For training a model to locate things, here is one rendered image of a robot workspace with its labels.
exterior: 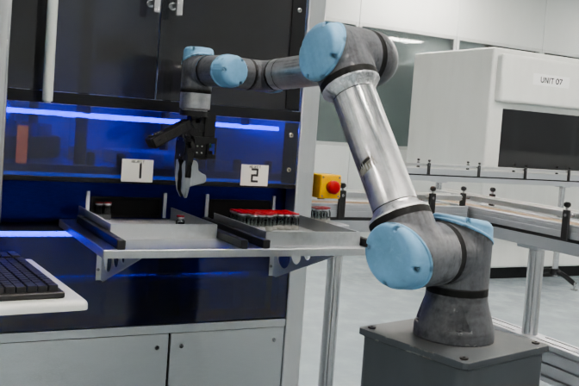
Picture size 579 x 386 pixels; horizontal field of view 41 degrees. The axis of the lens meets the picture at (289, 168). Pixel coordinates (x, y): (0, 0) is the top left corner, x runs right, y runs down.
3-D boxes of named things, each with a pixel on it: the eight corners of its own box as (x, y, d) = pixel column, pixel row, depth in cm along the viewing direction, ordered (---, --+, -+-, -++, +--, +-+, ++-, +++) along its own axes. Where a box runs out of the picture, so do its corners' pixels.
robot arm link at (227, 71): (262, 57, 183) (233, 58, 192) (223, 52, 176) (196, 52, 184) (259, 90, 184) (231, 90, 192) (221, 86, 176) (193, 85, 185)
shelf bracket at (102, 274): (95, 280, 203) (97, 231, 202) (106, 279, 204) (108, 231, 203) (131, 311, 173) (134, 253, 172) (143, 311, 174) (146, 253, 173)
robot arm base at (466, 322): (510, 340, 147) (514, 289, 147) (460, 351, 138) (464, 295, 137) (446, 321, 159) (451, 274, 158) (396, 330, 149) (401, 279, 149)
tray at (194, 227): (77, 218, 208) (78, 205, 207) (171, 220, 220) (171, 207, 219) (109, 239, 177) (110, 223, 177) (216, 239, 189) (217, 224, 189)
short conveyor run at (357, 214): (295, 233, 239) (298, 181, 239) (272, 225, 253) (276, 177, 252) (470, 233, 271) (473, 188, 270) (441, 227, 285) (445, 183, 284)
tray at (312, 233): (213, 225, 213) (214, 213, 213) (297, 226, 225) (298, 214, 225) (264, 246, 183) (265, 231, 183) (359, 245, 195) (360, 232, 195)
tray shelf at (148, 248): (58, 226, 205) (59, 218, 205) (293, 227, 238) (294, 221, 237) (102, 258, 163) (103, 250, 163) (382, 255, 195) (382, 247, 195)
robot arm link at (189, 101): (186, 91, 186) (175, 91, 193) (184, 110, 186) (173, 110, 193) (215, 94, 189) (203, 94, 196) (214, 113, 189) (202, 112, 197)
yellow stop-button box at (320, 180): (308, 196, 237) (309, 172, 237) (328, 196, 241) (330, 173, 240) (320, 198, 231) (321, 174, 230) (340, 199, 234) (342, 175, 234)
